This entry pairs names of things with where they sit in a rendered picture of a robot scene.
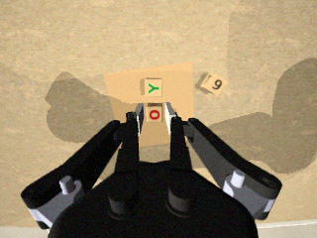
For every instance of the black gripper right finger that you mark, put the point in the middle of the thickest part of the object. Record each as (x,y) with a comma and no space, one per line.
(254,187)

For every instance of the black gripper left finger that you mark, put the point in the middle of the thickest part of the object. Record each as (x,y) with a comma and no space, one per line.
(50,195)

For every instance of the tan square mat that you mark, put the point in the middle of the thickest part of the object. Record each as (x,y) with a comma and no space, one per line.
(127,88)

